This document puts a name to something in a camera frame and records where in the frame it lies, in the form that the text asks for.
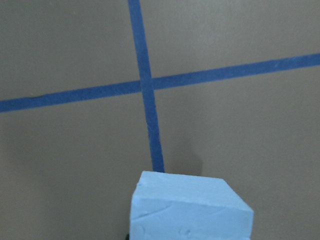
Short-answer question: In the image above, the light blue foam block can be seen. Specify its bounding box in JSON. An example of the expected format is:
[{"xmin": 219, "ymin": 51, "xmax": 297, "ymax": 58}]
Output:
[{"xmin": 129, "ymin": 171, "xmax": 254, "ymax": 240}]

